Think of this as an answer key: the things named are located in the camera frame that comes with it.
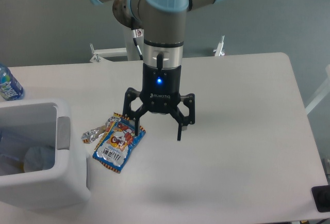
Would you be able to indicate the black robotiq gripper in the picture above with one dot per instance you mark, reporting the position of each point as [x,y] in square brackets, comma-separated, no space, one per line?
[160,94]

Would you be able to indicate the blue snack wrapper bag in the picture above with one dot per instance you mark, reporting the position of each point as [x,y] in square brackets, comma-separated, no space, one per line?
[115,141]

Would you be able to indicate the crushed clear plastic bottle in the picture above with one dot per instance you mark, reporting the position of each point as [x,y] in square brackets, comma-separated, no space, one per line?
[13,150]

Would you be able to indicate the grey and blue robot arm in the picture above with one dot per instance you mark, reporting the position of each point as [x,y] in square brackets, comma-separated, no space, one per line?
[163,22]

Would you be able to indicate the white plastic trash can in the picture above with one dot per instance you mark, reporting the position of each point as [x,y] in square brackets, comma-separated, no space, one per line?
[46,122]

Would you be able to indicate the crumpled white tissue paper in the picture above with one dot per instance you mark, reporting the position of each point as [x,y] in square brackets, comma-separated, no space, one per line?
[39,158]

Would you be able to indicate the blue labelled drink bottle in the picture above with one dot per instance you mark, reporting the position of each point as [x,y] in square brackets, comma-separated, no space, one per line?
[11,89]

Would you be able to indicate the black device at table edge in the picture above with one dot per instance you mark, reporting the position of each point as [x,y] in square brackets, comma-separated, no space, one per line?
[321,198]

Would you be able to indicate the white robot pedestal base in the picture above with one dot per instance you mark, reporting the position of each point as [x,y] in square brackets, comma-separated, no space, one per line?
[133,36]

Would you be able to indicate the white table frame leg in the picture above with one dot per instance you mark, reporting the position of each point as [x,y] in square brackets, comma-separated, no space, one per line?
[321,92]

